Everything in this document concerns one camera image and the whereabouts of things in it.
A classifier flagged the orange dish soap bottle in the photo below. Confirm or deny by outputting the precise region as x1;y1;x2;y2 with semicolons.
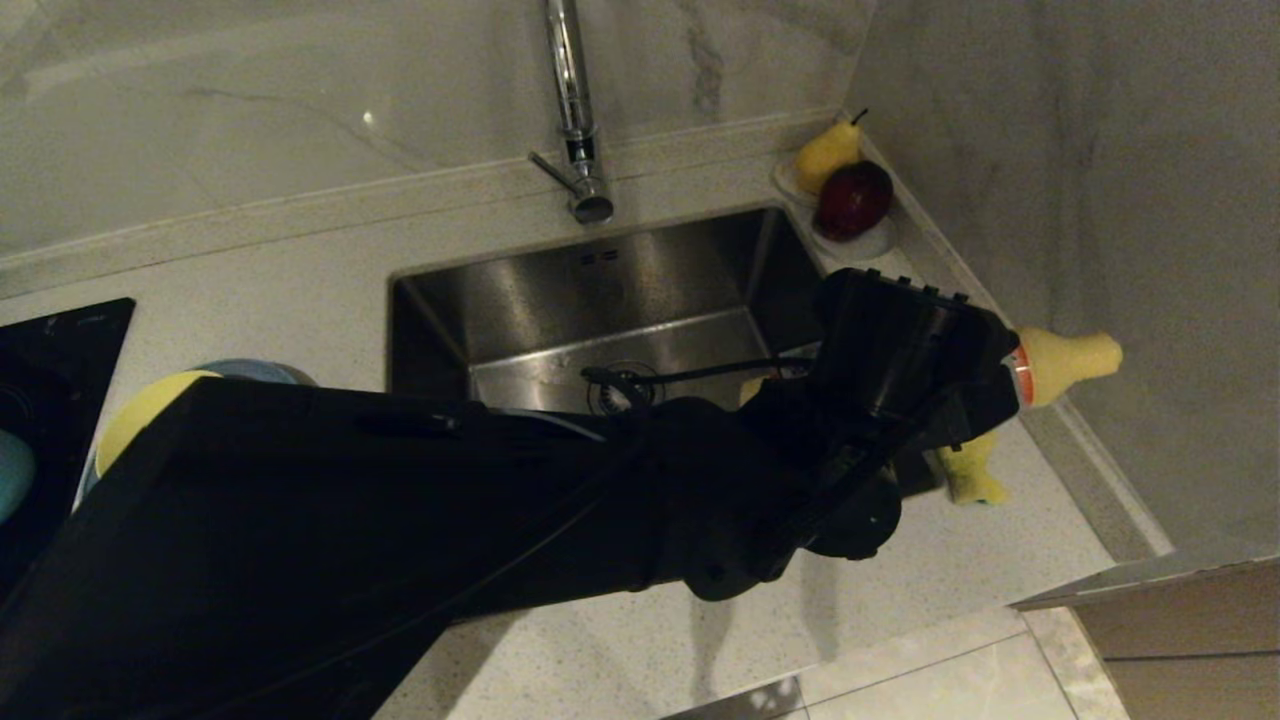
1008;325;1124;409

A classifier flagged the yellow green sponge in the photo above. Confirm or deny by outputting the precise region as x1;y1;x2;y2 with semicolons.
935;428;1009;506

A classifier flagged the metal sink drain strainer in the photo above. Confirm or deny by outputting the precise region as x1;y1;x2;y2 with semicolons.
587;361;667;416

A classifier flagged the stainless steel sink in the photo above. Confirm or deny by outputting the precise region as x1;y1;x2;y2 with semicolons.
385;205;944;501

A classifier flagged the small white fruit dish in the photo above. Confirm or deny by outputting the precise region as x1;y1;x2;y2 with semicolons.
772;150;898;265

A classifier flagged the dark red apple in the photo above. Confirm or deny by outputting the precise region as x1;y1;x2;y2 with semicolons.
814;160;895;243

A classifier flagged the yellow pear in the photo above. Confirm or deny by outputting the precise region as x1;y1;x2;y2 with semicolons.
795;110;869;196

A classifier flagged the chrome faucet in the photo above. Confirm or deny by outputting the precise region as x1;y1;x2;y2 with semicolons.
526;0;616;225

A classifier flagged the blue round plate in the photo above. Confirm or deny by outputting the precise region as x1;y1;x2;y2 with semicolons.
75;358;319;513

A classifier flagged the yellow plastic bowl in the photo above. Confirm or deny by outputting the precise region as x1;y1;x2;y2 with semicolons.
95;369;223;477

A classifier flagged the black induction cooktop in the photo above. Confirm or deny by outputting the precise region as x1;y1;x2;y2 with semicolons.
0;297;136;606

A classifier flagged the teal bowl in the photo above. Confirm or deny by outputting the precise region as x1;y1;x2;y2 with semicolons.
0;430;37;526

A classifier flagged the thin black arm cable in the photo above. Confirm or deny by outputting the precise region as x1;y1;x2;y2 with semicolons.
580;357;816;391

